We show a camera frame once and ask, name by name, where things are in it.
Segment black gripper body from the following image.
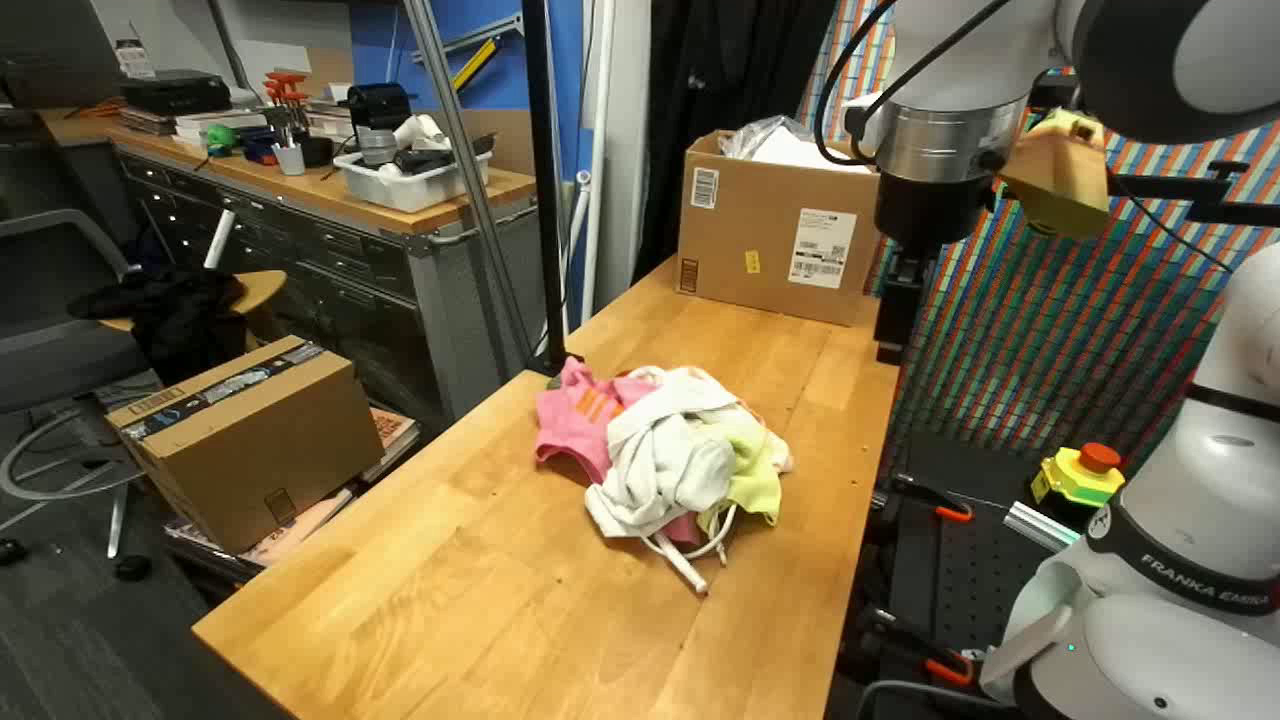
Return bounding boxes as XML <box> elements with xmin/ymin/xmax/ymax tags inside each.
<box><xmin>870</xmin><ymin>172</ymin><xmax>1001</xmax><ymax>321</ymax></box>

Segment yellow towel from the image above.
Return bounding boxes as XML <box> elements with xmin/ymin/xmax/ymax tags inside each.
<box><xmin>720</xmin><ymin>409</ymin><xmax>800</xmax><ymax>529</ymax></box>

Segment white towel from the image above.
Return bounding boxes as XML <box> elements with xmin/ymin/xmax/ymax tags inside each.
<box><xmin>581</xmin><ymin>362</ymin><xmax>743</xmax><ymax>543</ymax></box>

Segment pale pink cloth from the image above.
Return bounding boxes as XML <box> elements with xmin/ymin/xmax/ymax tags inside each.
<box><xmin>531</xmin><ymin>352</ymin><xmax>658</xmax><ymax>488</ymax></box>

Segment cardboard box with shipping label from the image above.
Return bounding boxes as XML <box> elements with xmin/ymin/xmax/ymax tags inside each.
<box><xmin>672</xmin><ymin>127</ymin><xmax>888</xmax><ymax>332</ymax></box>

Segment yellow red emergency stop button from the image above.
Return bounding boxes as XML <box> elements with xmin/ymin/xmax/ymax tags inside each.
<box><xmin>1029</xmin><ymin>436</ymin><xmax>1132</xmax><ymax>514</ymax></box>

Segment black perforated panel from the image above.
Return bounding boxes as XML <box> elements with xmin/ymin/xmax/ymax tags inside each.
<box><xmin>881</xmin><ymin>452</ymin><xmax>1071</xmax><ymax>663</ymax></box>

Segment black vertical pole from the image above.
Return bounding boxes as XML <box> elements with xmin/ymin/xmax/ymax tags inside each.
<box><xmin>520</xmin><ymin>0</ymin><xmax>586</xmax><ymax>379</ymax></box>

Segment silver metal pole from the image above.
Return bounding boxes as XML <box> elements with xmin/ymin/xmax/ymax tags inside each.
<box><xmin>395</xmin><ymin>0</ymin><xmax>538</xmax><ymax>373</ymax></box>

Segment yellow black tool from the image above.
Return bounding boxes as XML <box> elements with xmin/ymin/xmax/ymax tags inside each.
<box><xmin>443</xmin><ymin>31</ymin><xmax>507</xmax><ymax>101</ymax></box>

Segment white plastic bin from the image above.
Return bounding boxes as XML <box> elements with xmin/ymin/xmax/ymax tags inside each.
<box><xmin>327</xmin><ymin>146</ymin><xmax>496</xmax><ymax>221</ymax></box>

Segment wooden top workbench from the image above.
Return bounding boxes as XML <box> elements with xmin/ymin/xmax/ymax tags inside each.
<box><xmin>36</xmin><ymin>102</ymin><xmax>543</xmax><ymax>431</ymax></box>

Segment wooden stool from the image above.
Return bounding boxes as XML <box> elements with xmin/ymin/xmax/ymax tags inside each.
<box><xmin>90</xmin><ymin>265</ymin><xmax>290</xmax><ymax>341</ymax></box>

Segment cardboard box with dark strip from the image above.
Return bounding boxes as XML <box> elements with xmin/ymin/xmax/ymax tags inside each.
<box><xmin>105</xmin><ymin>332</ymin><xmax>387</xmax><ymax>561</ymax></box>

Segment orange tool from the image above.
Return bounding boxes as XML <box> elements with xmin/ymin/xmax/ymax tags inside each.
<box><xmin>259</xmin><ymin>68</ymin><xmax>315</xmax><ymax>110</ymax></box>

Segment green object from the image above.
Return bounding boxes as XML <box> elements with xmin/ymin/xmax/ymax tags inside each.
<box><xmin>195</xmin><ymin>118</ymin><xmax>246</xmax><ymax>160</ymax></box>

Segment black cloth bundle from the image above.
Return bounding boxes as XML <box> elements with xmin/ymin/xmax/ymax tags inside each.
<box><xmin>63</xmin><ymin>265</ymin><xmax>250</xmax><ymax>387</ymax></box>

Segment black case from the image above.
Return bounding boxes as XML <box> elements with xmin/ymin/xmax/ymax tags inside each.
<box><xmin>120</xmin><ymin>70</ymin><xmax>240</xmax><ymax>118</ymax></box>

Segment grey office chair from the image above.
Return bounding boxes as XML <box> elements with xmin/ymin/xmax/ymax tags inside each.
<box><xmin>0</xmin><ymin>205</ymin><xmax>153</xmax><ymax>410</ymax></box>

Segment dark monitor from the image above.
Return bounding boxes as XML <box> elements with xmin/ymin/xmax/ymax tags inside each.
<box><xmin>0</xmin><ymin>0</ymin><xmax>130</xmax><ymax>110</ymax></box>

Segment thin white cord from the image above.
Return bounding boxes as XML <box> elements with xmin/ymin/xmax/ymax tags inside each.
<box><xmin>683</xmin><ymin>491</ymin><xmax>743</xmax><ymax>567</ymax></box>

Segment black camera mount rod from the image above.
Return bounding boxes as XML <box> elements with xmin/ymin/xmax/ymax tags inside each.
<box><xmin>1100</xmin><ymin>154</ymin><xmax>1280</xmax><ymax>230</ymax></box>

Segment thick white cable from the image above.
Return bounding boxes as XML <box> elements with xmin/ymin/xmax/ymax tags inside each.
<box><xmin>634</xmin><ymin>529</ymin><xmax>710</xmax><ymax>600</ymax></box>

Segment blue wall board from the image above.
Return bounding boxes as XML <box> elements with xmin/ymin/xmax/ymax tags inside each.
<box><xmin>348</xmin><ymin>0</ymin><xmax>590</xmax><ymax>175</ymax></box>

